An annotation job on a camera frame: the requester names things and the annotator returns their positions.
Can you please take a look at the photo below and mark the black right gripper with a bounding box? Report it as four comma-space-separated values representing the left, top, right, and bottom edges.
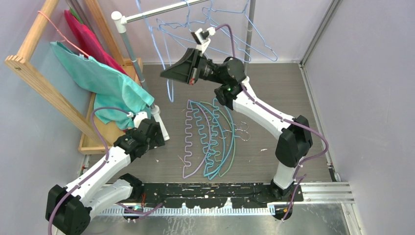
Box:
159, 48, 226, 86

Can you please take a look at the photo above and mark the light blue wire hanger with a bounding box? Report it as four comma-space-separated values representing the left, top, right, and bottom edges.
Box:
202, 0, 278, 64
156, 0, 256, 63
135, 0, 175, 103

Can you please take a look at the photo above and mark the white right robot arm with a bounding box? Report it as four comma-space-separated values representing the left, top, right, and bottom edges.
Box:
160, 48, 313, 201

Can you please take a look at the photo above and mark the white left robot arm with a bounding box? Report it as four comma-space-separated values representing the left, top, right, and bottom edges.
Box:
46, 118, 165, 235

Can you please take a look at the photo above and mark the teal cloth garment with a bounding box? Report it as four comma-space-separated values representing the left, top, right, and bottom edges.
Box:
50, 42, 154, 118

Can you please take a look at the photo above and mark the purple wavy plastic hanger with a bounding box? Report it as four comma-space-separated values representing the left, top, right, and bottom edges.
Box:
182, 99, 205, 179

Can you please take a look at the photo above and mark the teal wavy plastic hanger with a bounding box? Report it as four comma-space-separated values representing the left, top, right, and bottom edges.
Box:
191, 101, 234, 180

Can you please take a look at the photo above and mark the magenta cloth garment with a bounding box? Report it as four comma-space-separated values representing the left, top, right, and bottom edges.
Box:
64, 10, 127, 75

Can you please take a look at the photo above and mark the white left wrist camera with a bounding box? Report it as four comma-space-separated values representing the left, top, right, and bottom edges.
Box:
126, 111, 151, 129

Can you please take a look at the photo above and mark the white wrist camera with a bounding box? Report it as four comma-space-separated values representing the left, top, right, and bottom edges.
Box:
126, 111, 151, 129
191, 27, 216, 53

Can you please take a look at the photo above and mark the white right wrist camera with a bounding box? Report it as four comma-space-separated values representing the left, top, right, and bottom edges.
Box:
191, 27, 216, 53

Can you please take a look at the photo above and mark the wooden clothes rack frame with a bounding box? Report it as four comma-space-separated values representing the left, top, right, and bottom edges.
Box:
4, 0, 142, 155

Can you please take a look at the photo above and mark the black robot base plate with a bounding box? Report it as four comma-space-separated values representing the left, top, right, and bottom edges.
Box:
121, 183, 304, 220

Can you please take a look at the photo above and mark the metal hanger rail stand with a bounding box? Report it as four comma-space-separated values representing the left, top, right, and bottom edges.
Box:
111, 0, 262, 141

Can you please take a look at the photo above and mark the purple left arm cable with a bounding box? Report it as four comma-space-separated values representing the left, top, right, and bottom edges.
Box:
47, 107, 134, 235

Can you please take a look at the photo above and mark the pink elastic cord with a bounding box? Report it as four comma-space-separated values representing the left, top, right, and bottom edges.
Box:
37, 10, 90, 58

